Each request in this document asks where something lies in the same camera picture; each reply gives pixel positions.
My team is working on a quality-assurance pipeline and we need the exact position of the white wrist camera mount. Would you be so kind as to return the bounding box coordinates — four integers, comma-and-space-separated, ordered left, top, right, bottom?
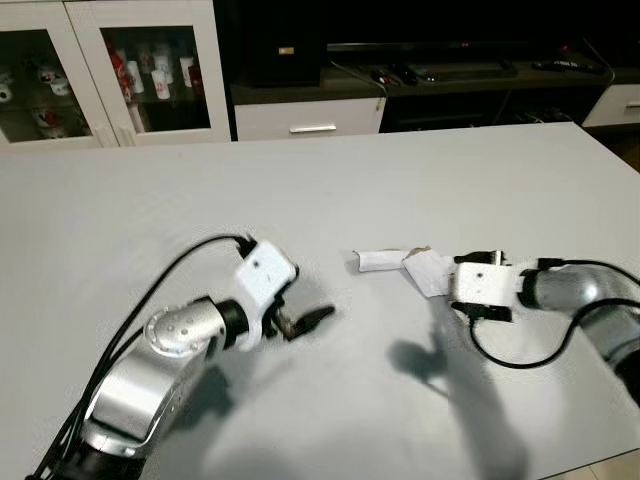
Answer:
235, 240, 300, 348
449, 262, 520, 317

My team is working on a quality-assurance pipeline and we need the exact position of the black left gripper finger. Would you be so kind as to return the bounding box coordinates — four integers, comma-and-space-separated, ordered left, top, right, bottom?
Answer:
290, 306, 336, 341

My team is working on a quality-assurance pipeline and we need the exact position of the white red printed cup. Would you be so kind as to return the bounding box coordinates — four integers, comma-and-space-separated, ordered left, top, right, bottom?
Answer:
178, 55, 199, 89
126, 62, 147, 97
150, 68, 174, 101

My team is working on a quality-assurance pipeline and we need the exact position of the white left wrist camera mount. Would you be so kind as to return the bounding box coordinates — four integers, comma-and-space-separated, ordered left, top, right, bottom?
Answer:
235, 240, 300, 348

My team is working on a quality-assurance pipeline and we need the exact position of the white glass door cabinet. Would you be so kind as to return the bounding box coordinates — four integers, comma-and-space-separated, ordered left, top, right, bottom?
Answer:
0, 0, 234, 150

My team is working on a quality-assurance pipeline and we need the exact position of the white paper scrap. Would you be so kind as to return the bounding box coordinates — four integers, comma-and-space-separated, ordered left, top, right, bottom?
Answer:
351, 249, 411, 274
402, 246, 454, 299

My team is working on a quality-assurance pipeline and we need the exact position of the black flat television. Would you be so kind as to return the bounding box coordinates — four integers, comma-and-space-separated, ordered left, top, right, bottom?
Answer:
325, 0, 640, 53

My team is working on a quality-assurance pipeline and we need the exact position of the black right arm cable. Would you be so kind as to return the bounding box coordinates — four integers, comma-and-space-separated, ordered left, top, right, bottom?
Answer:
468, 298, 640, 371

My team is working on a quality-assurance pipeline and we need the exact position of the narrow white drawer front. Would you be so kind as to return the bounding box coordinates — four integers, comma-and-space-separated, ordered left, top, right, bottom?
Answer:
582, 84, 640, 129

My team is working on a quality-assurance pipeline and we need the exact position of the black speaker box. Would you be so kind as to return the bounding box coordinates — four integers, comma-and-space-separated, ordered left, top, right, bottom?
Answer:
245, 0, 327, 89

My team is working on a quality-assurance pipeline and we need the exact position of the thin white cable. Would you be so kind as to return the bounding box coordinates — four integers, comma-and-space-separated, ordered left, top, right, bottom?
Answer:
328, 58, 389, 117

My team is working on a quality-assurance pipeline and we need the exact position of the flat black remote control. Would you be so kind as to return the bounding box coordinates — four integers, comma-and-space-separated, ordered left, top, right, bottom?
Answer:
529, 57, 607, 74

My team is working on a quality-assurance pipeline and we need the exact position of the white rolled paper scrap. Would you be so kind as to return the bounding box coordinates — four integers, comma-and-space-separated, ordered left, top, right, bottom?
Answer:
351, 249, 411, 274

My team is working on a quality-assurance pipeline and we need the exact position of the dark television stand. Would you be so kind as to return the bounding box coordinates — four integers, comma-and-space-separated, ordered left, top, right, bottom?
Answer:
231, 55, 640, 141

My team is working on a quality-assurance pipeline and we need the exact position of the tall red white bottle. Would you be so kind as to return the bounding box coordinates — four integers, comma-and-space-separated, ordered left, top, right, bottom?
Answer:
107, 38, 132, 102

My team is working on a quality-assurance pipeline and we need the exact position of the wide white drawer front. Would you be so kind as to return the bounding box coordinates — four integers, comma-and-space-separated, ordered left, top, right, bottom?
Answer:
234, 97, 387, 142

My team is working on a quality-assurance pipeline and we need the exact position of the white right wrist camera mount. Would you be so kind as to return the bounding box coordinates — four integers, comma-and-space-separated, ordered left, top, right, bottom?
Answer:
449, 262, 520, 317

